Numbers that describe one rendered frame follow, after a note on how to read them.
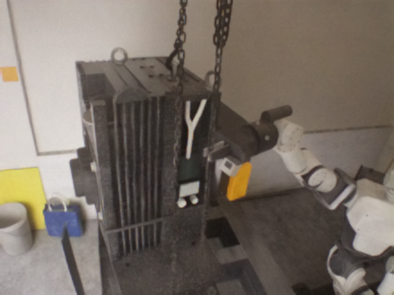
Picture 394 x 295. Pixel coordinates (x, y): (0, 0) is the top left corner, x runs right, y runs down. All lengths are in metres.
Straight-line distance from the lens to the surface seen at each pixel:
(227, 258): 1.64
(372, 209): 1.25
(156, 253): 1.32
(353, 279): 1.53
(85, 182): 1.05
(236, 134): 0.72
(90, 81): 1.13
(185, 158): 1.10
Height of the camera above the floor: 1.95
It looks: 32 degrees down
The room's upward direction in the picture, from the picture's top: 6 degrees clockwise
